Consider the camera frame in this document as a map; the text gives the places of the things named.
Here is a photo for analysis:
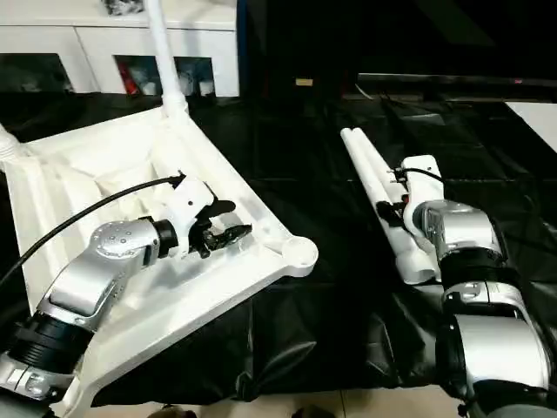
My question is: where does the white plastic table leg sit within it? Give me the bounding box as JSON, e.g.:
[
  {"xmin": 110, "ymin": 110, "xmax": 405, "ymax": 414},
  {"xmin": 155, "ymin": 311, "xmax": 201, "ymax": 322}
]
[
  {"xmin": 352, "ymin": 127, "xmax": 412, "ymax": 188},
  {"xmin": 339, "ymin": 127, "xmax": 441, "ymax": 287},
  {"xmin": 0, "ymin": 122, "xmax": 21, "ymax": 163},
  {"xmin": 143, "ymin": 0, "xmax": 190, "ymax": 119}
]

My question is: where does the white plastic table top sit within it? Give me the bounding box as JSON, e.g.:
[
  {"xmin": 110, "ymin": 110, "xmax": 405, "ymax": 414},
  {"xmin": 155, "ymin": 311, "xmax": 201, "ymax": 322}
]
[{"xmin": 0, "ymin": 106, "xmax": 319, "ymax": 418}]

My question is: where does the glossy black mat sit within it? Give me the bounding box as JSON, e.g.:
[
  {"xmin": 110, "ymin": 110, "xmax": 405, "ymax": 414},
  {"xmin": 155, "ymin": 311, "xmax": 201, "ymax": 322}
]
[{"xmin": 0, "ymin": 90, "xmax": 557, "ymax": 408}]

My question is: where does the small red bottle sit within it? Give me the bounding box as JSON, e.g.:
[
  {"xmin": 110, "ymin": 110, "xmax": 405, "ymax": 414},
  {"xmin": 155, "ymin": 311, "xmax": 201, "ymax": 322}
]
[{"xmin": 120, "ymin": 68, "xmax": 137, "ymax": 97}]

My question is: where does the white cabinet with glass doors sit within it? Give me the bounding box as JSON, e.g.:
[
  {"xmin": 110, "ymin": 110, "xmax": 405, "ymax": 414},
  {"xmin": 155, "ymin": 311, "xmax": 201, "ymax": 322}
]
[{"xmin": 0, "ymin": 0, "xmax": 241, "ymax": 98}]

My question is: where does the grey metal clutter object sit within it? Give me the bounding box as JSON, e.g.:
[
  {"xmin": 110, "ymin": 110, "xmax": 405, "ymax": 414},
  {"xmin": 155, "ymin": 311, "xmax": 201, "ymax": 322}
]
[{"xmin": 103, "ymin": 0, "xmax": 145, "ymax": 18}]

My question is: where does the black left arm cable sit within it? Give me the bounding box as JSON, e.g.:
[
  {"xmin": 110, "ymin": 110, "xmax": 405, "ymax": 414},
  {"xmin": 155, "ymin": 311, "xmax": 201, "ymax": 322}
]
[{"xmin": 0, "ymin": 173, "xmax": 189, "ymax": 288}]

